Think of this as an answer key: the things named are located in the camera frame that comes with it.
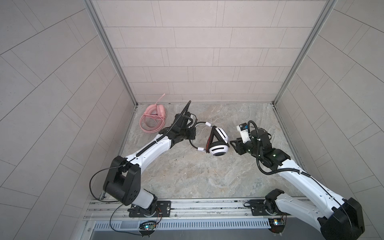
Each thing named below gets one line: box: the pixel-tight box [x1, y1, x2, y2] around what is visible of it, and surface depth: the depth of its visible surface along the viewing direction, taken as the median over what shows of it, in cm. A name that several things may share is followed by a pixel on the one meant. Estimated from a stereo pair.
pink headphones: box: [139, 93, 166, 134], surface depth 104 cm
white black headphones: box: [189, 121, 230, 157], surface depth 73 cm
